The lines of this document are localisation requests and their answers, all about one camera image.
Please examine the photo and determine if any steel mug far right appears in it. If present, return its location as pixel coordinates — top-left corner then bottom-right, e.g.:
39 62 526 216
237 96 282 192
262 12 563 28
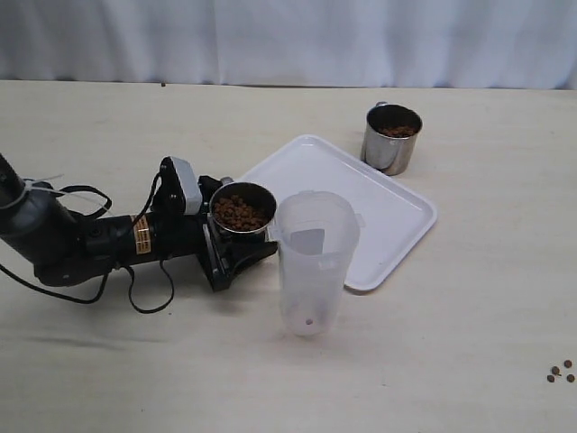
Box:
361 101 423 176

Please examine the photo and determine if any clear plastic tall container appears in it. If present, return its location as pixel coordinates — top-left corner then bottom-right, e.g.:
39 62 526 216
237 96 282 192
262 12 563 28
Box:
270 191 361 336

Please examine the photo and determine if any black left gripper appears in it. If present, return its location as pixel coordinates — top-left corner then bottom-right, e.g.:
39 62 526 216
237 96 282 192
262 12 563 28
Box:
152 166 278 291

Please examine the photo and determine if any white plastic tray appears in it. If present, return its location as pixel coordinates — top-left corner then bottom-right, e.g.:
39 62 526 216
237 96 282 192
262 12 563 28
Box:
239 134 437 292

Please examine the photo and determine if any black camera cable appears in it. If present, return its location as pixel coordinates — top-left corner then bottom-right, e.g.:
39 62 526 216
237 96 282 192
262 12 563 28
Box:
0 170 177 315

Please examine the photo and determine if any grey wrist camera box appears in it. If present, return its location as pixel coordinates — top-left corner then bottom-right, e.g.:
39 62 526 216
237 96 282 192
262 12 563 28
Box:
160 156 203 216

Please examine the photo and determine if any steel mug with kibble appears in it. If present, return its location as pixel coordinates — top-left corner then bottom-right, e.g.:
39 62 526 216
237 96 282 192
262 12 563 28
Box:
208 181 278 235

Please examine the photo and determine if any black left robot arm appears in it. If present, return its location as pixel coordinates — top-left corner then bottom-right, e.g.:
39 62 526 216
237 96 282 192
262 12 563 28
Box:
1 156 234 290

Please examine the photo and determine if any white curtain backdrop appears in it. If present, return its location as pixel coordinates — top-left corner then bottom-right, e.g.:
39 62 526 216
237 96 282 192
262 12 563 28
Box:
1 1 576 89

